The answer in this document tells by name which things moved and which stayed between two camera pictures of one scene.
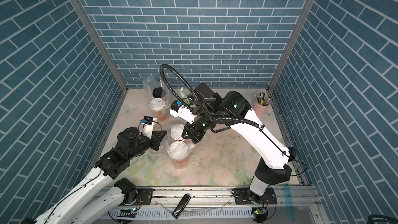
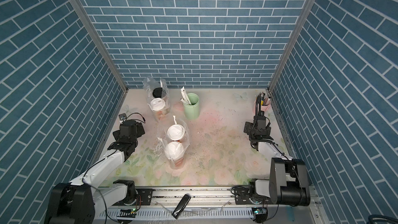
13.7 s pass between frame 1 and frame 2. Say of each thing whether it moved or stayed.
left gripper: moved
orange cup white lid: stayed
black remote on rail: stayed
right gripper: moved
